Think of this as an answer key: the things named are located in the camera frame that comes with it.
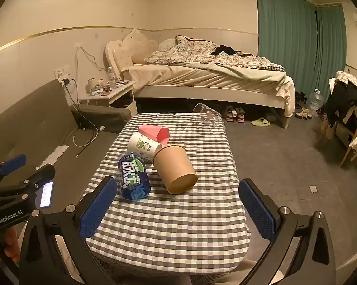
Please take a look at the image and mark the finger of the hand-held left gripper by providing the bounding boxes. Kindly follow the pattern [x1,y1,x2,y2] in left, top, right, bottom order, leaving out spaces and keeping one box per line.
[0,164,57,206]
[0,154,27,189]

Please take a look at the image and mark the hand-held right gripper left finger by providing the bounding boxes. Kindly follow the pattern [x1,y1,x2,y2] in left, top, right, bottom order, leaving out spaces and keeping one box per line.
[19,176,118,285]

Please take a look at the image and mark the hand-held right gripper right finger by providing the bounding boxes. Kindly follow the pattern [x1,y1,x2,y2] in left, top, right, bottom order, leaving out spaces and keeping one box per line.
[238,178,336,285]

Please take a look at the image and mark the brown paper cup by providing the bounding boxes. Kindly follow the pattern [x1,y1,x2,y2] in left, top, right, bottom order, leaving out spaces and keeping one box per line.
[152,143,198,195]

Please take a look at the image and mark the blue printed plastic cup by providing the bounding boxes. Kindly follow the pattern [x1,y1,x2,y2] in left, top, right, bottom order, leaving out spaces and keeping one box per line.
[117,151,151,201]

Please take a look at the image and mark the white cup with green print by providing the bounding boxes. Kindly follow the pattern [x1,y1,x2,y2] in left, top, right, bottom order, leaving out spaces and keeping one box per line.
[127,132,162,164]

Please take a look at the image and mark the pink paper cup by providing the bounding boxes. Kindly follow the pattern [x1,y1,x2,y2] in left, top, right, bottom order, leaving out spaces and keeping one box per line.
[138,124,171,147]

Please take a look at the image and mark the clear plastic cup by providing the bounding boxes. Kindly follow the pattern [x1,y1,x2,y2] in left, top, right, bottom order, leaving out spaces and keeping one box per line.
[193,102,223,127]

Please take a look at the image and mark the person's left hand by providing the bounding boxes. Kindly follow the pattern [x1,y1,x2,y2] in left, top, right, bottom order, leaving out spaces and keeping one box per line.
[0,227,21,263]

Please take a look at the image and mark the smartphone with lit screen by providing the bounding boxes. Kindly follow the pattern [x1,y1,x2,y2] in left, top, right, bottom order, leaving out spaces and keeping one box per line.
[39,182,55,208]

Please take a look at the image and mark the white paper slip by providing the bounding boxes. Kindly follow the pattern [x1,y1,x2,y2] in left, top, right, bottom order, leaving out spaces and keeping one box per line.
[36,145,70,170]

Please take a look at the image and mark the grey sofa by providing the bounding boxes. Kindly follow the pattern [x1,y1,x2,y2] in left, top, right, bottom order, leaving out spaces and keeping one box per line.
[0,79,133,214]

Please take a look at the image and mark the grey checkered tablecloth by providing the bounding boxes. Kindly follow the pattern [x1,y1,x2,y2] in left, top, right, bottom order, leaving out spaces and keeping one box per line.
[83,112,252,285]

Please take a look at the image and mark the beige shoes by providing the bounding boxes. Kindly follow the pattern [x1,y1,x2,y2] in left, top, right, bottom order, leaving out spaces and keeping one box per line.
[295,107,313,120]

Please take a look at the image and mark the white nightstand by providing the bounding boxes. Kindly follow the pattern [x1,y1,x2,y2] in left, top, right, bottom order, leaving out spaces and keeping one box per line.
[79,80,137,117]

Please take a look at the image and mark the large water jug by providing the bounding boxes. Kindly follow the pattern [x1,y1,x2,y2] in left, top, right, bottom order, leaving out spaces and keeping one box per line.
[309,88,324,118]

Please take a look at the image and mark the wooden chair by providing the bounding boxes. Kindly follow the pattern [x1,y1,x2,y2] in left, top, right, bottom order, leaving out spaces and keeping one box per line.
[319,95,357,167]

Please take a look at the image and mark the white bed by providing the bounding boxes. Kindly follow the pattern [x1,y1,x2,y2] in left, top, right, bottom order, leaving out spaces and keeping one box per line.
[105,28,296,129]

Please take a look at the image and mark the black jacket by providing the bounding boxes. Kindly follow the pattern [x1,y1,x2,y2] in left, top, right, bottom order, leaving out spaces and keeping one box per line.
[321,79,357,126]

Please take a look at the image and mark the black clothing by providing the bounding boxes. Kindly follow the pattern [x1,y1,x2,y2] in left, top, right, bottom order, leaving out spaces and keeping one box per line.
[211,44,244,57]

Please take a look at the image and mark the patterned quilt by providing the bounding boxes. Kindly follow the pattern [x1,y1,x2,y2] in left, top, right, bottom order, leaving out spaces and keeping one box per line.
[144,36,286,72]

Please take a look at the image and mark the wide green curtain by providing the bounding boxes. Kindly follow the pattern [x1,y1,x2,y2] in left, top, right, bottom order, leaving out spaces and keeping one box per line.
[256,0,319,69]

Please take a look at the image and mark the narrow green curtain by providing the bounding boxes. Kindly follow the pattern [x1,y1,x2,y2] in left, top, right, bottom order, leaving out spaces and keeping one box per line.
[315,4,348,109]

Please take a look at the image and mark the black cable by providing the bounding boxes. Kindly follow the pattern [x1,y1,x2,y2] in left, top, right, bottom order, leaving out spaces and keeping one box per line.
[64,79,99,158]

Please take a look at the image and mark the wall socket with plugs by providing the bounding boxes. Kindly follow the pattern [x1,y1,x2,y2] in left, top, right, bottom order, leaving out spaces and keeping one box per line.
[54,65,72,86]

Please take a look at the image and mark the white wall cable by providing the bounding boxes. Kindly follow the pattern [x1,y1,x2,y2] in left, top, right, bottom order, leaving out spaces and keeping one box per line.
[74,44,108,72]

